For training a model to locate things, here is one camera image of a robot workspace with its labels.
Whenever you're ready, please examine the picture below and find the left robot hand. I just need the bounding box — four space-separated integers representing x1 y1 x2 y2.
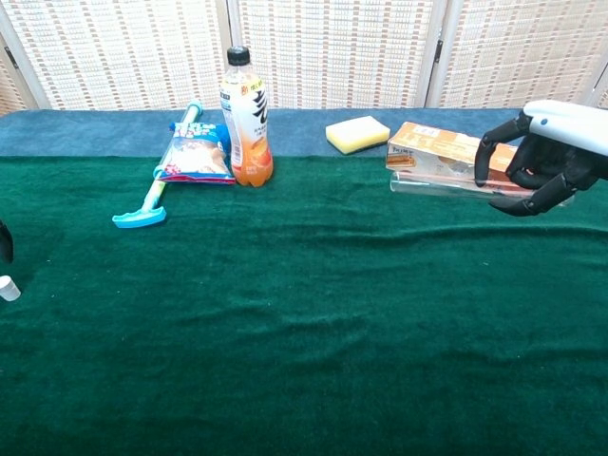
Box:
0 218 14 264

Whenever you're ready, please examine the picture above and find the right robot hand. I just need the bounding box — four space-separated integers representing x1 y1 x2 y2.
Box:
473 99 608 219

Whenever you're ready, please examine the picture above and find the clear glass test tube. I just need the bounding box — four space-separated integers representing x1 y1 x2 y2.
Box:
389 170 576 208

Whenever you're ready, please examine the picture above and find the teal plastic hand pump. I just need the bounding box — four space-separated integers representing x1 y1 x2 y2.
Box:
111 99 204 230

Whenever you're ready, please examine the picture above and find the bamboo folding screen panel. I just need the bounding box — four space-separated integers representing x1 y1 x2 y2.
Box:
227 0 450 111
0 42 28 118
588 56 608 109
425 0 608 111
0 0 237 113

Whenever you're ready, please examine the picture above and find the orange cardboard box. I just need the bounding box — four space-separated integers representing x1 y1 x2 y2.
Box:
385 121 523 191

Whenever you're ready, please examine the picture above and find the blue table cover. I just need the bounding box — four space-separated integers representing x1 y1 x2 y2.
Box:
0 107 526 161

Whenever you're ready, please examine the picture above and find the yellow sponge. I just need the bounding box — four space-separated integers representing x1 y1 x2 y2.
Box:
325 115 391 157

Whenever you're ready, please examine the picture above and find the blue snack chips bag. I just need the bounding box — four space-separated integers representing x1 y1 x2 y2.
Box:
155 121 238 186

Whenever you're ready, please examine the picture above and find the orange drink bottle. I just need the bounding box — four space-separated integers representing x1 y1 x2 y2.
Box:
219 45 276 188

